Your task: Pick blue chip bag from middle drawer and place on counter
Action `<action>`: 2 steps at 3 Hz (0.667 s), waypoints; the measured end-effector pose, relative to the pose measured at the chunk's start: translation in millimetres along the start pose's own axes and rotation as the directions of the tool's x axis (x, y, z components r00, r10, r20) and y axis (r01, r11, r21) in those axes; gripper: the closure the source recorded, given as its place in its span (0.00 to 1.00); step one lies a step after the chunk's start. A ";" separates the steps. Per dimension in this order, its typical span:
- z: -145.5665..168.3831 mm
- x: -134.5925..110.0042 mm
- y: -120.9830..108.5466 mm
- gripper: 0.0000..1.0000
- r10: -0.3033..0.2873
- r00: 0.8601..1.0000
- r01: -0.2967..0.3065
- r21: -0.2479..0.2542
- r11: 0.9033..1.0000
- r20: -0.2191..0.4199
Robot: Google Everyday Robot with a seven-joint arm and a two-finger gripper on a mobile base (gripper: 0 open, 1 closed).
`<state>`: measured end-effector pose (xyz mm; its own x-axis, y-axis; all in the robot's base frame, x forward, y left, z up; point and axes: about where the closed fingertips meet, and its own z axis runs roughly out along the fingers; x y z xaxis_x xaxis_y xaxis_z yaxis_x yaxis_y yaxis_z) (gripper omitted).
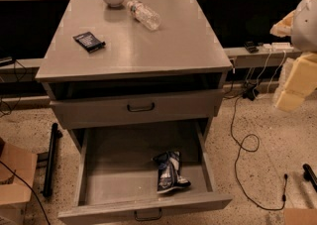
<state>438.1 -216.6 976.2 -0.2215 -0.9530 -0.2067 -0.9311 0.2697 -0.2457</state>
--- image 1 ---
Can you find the cardboard box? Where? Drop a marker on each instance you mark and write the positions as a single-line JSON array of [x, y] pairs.
[[17, 172], [294, 216]]

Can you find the black power adapter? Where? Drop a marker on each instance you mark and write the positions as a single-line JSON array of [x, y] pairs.
[[251, 94]]

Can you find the black bar on floor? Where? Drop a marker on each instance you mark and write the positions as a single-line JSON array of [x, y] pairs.
[[55, 135]]

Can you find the cardboard box left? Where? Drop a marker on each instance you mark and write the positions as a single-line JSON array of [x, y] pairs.
[[17, 172]]

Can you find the closed upper drawer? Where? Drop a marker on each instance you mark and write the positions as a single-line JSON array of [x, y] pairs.
[[135, 109]]

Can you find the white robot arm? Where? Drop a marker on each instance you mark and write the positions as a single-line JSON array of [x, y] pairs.
[[301, 26]]

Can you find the clear plastic water bottle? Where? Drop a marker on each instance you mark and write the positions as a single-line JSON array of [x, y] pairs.
[[144, 14]]

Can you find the grey drawer cabinet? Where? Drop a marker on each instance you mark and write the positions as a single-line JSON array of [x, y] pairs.
[[182, 55]]

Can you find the open lower drawer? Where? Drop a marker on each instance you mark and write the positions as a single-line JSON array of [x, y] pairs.
[[118, 178]]

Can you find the white power strip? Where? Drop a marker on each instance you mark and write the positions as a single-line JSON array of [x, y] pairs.
[[275, 47]]

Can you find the cardboard box bottom right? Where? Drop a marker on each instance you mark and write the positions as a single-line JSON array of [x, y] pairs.
[[294, 216]]

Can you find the small black snack packet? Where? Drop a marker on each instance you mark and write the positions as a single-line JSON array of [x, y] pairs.
[[89, 42]]

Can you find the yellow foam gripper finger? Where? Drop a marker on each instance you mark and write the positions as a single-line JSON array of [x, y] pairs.
[[283, 28], [298, 79]]

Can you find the blue chip bag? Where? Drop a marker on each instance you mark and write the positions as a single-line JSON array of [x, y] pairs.
[[169, 177]]

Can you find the black device on ledge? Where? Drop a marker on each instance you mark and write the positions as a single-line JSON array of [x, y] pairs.
[[251, 47]]

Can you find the black object right floor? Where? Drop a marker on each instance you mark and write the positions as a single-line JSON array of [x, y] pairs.
[[309, 175]]

